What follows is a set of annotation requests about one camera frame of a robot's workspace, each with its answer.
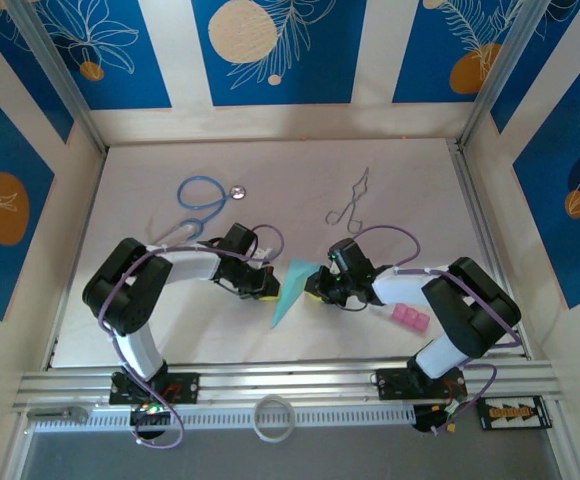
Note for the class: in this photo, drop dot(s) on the light blue paper sheet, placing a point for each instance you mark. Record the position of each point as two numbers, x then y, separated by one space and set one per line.
290 290

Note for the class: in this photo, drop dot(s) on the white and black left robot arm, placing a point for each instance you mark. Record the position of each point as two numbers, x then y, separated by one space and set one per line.
190 265

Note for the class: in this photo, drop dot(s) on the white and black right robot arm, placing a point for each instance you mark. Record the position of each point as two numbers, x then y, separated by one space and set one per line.
400 287

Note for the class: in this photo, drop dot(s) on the blue stethoscope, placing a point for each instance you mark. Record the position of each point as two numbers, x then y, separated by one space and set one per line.
239 191

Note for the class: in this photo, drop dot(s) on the pink and clear pill box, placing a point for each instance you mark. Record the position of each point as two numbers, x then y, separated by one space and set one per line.
410 317

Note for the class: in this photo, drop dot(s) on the black orange terminal block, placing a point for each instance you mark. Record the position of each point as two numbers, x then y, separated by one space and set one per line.
515 412

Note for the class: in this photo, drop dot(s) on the aluminium front rail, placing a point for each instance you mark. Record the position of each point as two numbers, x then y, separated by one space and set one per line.
295 385

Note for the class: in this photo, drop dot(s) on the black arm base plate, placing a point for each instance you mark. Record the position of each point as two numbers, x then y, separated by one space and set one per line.
187 387
390 385

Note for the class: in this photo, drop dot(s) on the aluminium side rail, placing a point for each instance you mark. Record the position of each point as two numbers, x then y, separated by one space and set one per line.
475 200

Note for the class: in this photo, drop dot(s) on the small metal bracket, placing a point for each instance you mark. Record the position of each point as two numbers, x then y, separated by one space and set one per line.
55 414

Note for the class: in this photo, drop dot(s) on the aluminium corner post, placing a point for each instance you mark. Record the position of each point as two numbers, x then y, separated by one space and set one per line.
496 70
57 70

